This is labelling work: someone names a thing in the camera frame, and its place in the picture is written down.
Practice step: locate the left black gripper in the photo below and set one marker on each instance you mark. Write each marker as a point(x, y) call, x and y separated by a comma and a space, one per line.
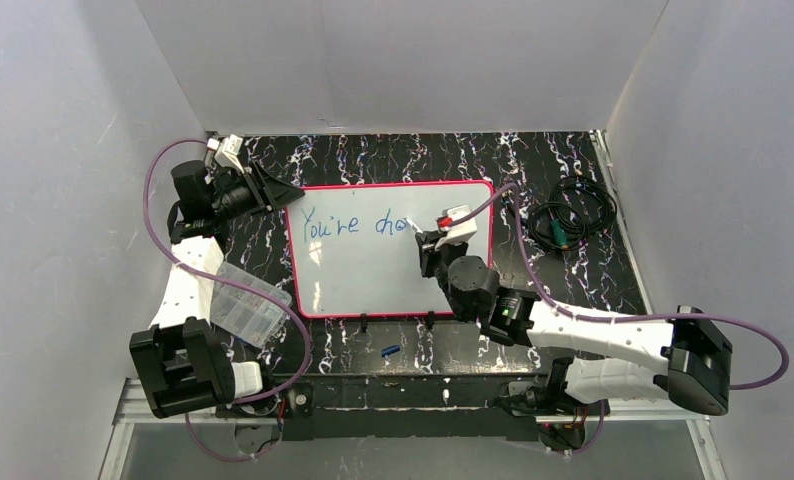
point(260, 193)

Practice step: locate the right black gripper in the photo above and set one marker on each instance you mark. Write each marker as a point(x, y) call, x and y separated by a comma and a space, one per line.
point(427, 250)

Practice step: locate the blue marker cap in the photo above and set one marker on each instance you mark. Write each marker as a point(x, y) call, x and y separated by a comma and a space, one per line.
point(387, 351)

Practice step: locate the white blue whiteboard marker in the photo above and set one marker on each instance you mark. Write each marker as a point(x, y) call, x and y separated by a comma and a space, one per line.
point(414, 227)

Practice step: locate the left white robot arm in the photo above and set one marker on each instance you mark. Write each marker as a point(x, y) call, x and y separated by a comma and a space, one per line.
point(179, 358)

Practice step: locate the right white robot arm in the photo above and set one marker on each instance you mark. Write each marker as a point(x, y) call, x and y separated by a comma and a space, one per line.
point(686, 360)

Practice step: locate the pink framed whiteboard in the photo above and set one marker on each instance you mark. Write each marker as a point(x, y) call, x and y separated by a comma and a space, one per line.
point(354, 250)

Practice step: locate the clear plastic screw box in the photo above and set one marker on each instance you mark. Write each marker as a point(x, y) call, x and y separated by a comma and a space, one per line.
point(249, 317)

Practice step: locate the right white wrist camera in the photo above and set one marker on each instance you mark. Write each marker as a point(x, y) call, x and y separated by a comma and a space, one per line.
point(455, 226)

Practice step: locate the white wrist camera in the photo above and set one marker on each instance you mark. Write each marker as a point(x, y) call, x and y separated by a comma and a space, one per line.
point(455, 226)
point(225, 152)

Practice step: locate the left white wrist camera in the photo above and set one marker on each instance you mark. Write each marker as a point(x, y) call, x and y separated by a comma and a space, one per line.
point(225, 152)

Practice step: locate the green handled screwdriver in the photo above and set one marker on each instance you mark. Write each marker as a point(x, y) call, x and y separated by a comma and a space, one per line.
point(559, 234)

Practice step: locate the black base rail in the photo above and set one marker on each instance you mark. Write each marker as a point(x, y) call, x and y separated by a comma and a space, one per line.
point(402, 406)

